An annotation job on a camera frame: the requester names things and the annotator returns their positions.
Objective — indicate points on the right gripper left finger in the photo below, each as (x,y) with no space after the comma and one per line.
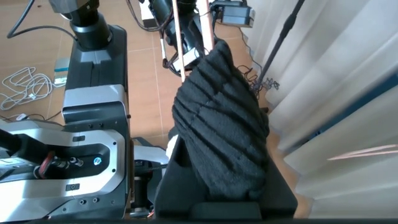
(174,186)

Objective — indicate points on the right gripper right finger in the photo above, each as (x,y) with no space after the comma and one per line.
(280,202)

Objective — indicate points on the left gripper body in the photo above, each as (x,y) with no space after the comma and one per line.
(186,59)

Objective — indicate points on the black shorts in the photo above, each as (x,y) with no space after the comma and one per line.
(220,124)

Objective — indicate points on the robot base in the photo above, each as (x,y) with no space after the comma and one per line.
(87,105)

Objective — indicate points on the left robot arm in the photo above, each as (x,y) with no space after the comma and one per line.
(161,12)

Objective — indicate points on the black clothes rack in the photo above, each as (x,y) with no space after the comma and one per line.
(281,37)

